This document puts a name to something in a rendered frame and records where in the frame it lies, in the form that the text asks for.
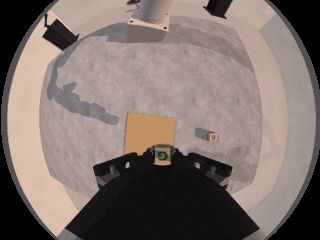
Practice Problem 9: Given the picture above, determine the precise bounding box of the tan flat mat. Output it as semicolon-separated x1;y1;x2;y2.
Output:
124;112;177;156

